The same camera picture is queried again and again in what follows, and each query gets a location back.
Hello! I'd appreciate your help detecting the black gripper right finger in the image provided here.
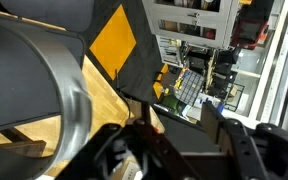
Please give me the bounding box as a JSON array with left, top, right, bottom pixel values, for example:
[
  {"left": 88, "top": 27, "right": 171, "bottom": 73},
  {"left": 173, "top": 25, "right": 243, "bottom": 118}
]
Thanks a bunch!
[{"left": 201, "top": 101, "right": 288, "bottom": 180}]

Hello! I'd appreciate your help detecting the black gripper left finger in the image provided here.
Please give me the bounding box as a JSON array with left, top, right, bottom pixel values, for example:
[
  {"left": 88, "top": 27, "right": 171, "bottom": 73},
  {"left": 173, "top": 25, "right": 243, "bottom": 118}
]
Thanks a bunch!
[{"left": 55, "top": 101, "right": 198, "bottom": 180}]

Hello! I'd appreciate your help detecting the grey parts organizer box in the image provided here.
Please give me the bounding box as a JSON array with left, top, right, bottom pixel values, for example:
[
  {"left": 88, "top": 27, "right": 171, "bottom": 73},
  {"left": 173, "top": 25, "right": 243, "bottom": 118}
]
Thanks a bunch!
[{"left": 173, "top": 68, "right": 206, "bottom": 106}]

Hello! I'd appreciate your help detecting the white tool rack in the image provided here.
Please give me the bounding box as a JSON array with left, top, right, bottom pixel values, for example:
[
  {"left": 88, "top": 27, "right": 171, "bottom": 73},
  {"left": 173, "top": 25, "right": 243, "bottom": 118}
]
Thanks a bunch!
[{"left": 157, "top": 34, "right": 186, "bottom": 68}]

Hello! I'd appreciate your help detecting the red cart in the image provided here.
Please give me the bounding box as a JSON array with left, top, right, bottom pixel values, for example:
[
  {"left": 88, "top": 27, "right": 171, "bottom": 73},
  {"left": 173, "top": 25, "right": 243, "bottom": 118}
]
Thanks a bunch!
[{"left": 230, "top": 15, "right": 270, "bottom": 52}]

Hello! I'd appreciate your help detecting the grey cabinet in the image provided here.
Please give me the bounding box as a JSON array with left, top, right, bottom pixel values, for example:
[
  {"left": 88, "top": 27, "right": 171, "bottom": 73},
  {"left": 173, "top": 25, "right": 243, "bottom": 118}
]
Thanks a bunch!
[{"left": 142, "top": 0, "right": 242, "bottom": 50}]

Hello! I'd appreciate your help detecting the black whiteboard stand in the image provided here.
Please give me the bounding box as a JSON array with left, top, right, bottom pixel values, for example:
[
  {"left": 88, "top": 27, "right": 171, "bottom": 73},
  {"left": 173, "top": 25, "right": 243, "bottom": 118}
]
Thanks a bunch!
[{"left": 0, "top": 127, "right": 48, "bottom": 158}]

